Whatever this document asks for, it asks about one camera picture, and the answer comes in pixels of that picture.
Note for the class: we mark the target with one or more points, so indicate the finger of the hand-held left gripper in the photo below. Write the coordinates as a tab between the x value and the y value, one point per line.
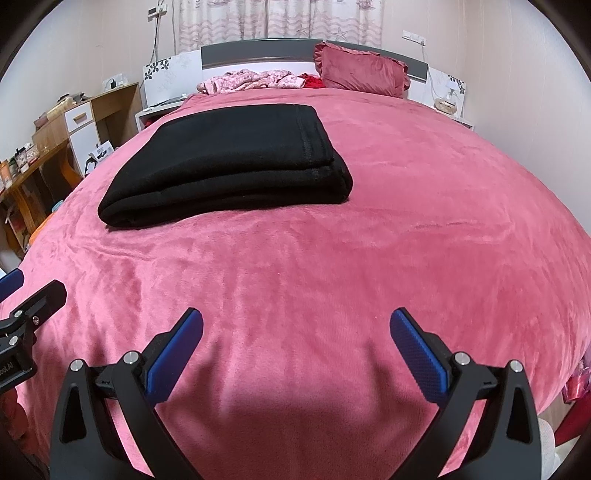
11	282
46	297

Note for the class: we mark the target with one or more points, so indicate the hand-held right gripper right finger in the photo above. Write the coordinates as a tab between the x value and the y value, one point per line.
418	355

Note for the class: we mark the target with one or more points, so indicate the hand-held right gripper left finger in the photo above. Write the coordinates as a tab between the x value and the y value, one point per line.
175	355

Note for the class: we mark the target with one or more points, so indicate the black blanket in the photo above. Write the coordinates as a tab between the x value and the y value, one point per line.
231	161

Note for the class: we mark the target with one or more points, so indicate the orange bottle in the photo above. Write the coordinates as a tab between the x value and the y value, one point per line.
5	171

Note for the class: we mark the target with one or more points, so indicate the pink fleece blanket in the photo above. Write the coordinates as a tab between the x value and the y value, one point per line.
346	240

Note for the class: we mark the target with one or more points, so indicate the black white printed box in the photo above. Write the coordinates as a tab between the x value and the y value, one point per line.
99	157

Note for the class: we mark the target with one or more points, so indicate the white cloth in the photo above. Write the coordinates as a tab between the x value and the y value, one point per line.
549	441

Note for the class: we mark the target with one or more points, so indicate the pink printed bag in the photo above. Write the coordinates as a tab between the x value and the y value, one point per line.
577	383

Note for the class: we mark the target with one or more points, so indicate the red hanging cloth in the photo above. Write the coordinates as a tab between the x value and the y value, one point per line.
572	422

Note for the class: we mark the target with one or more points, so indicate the beige cloth roll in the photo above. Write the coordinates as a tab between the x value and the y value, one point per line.
60	108

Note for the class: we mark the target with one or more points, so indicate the wooden desk with white drawers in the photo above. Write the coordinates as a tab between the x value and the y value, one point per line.
111	110

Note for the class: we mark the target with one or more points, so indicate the white flower print bedside panel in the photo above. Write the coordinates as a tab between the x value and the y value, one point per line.
445	78
166	76

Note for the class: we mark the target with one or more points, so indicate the clear glass table ornament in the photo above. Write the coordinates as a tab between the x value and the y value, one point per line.
446	100

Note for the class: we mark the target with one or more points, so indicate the pink floral garment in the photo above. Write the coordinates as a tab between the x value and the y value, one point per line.
249	81

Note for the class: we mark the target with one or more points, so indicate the pink ruffled pillow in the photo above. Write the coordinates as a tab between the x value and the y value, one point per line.
360	69

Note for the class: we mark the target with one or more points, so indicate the red garment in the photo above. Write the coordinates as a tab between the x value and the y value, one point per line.
311	82

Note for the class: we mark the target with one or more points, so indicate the grey and white headboard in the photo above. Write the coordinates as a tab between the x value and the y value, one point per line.
258	53

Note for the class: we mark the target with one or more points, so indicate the patterned white curtain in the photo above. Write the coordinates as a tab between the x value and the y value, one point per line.
277	21

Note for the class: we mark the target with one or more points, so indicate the white wall socket with plug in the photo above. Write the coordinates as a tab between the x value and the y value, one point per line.
114	83

